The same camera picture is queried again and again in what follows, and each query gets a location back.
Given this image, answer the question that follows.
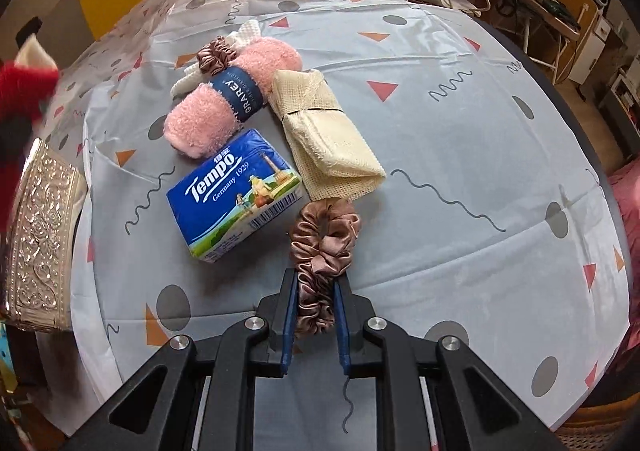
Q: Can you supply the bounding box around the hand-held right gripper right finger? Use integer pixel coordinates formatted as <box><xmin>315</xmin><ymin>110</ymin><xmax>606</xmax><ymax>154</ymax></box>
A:
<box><xmin>334</xmin><ymin>278</ymin><xmax>583</xmax><ymax>451</ymax></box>

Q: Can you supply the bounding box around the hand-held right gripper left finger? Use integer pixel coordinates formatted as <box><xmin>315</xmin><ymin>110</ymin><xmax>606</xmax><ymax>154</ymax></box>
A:
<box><xmin>60</xmin><ymin>268</ymin><xmax>301</xmax><ymax>451</ymax></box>

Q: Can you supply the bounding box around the brown satin scrunchie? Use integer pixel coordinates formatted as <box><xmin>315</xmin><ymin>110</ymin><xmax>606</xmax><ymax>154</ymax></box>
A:
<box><xmin>196</xmin><ymin>37</ymin><xmax>237</xmax><ymax>76</ymax></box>
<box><xmin>289</xmin><ymin>197</ymin><xmax>362</xmax><ymax>338</ymax></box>

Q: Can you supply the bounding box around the blue tissue packet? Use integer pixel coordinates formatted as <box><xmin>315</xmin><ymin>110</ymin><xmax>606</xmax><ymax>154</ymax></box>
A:
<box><xmin>166</xmin><ymin>128</ymin><xmax>303</xmax><ymax>264</ymax></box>

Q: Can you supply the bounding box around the pink towel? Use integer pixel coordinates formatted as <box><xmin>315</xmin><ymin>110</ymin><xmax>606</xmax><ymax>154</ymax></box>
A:
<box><xmin>165</xmin><ymin>36</ymin><xmax>302</xmax><ymax>160</ymax></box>

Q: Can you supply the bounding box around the gold ornate tissue box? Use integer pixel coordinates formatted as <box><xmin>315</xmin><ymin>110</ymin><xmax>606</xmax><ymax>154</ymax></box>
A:
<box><xmin>0</xmin><ymin>138</ymin><xmax>88</xmax><ymax>334</ymax></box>

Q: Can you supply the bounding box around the white knitted cloth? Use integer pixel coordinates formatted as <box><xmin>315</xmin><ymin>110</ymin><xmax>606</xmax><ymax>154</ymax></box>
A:
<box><xmin>170</xmin><ymin>20</ymin><xmax>263</xmax><ymax>96</ymax></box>

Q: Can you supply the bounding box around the white folding chair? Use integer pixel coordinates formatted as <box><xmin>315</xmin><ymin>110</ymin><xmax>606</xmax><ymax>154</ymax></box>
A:
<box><xmin>510</xmin><ymin>0</ymin><xmax>583</xmax><ymax>82</ymax></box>

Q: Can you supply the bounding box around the cream folded cloth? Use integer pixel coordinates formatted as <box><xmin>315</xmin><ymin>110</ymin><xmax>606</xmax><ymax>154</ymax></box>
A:
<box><xmin>269</xmin><ymin>68</ymin><xmax>387</xmax><ymax>198</ymax></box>

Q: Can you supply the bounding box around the pink ruffled blanket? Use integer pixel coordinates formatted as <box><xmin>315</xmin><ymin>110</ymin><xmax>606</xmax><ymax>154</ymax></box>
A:
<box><xmin>607</xmin><ymin>166</ymin><xmax>640</xmax><ymax>382</ymax></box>

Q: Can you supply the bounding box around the white cabinet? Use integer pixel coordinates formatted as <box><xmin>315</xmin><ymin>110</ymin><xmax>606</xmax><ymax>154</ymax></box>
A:
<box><xmin>567</xmin><ymin>21</ymin><xmax>613</xmax><ymax>84</ymax></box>

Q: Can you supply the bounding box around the wooden board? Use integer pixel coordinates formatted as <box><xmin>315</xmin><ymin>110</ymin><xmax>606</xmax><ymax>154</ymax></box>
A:
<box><xmin>545</xmin><ymin>0</ymin><xmax>601</xmax><ymax>82</ymax></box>

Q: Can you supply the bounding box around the red plush toy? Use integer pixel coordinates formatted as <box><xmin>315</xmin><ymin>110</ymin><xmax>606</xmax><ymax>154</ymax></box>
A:
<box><xmin>0</xmin><ymin>33</ymin><xmax>61</xmax><ymax>132</ymax></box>

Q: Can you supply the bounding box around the wicker chair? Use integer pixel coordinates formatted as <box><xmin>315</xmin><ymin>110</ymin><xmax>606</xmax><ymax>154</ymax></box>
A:
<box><xmin>555</xmin><ymin>396</ymin><xmax>640</xmax><ymax>451</ymax></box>

